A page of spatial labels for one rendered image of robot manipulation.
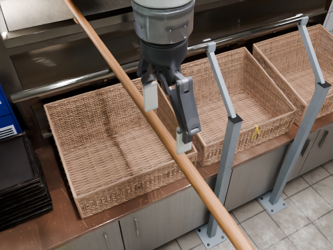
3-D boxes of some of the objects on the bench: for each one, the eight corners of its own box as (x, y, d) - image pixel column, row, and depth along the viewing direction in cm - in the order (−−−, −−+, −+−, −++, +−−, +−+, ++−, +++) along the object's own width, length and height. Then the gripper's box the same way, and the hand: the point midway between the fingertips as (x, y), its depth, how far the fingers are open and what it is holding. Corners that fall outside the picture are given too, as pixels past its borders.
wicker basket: (56, 144, 159) (40, 103, 140) (154, 112, 177) (153, 72, 158) (80, 222, 128) (65, 183, 109) (197, 173, 146) (202, 132, 126)
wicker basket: (158, 110, 178) (156, 69, 159) (237, 84, 197) (245, 44, 177) (201, 169, 147) (207, 128, 128) (291, 132, 166) (307, 91, 146)
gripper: (111, 7, 54) (125, 100, 69) (185, 83, 39) (182, 181, 54) (149, -2, 57) (154, 89, 72) (233, 65, 41) (217, 163, 56)
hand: (166, 124), depth 62 cm, fingers open, 13 cm apart
